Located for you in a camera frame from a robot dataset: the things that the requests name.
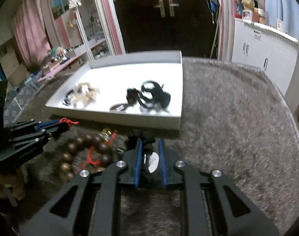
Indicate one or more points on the pink curtain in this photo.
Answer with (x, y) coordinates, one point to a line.
(29, 32)

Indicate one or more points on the black scrunchie with tag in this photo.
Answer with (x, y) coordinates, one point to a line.
(150, 157)

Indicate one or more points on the white shallow tray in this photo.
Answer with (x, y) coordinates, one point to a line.
(119, 78)

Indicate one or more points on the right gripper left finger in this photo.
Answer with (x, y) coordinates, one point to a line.
(130, 166)

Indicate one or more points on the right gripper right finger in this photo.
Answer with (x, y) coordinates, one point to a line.
(170, 166)

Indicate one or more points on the person's left hand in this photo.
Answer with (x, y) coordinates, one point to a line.
(16, 181)

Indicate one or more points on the blue curtain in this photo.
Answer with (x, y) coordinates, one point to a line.
(285, 12)

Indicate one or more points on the pink shelf unit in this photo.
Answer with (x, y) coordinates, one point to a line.
(72, 56)

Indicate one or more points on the standing mirror white frame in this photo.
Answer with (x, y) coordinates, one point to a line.
(94, 29)

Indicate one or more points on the white cabinet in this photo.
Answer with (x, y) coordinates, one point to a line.
(266, 48)

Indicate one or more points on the plush toy on cabinet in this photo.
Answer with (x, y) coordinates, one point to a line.
(248, 4)

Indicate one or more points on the dark double door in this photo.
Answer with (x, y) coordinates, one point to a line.
(165, 25)

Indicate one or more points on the cream satin scrunchie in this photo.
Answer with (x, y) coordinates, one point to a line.
(83, 93)

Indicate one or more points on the black hair claw clip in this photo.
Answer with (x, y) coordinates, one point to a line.
(158, 95)

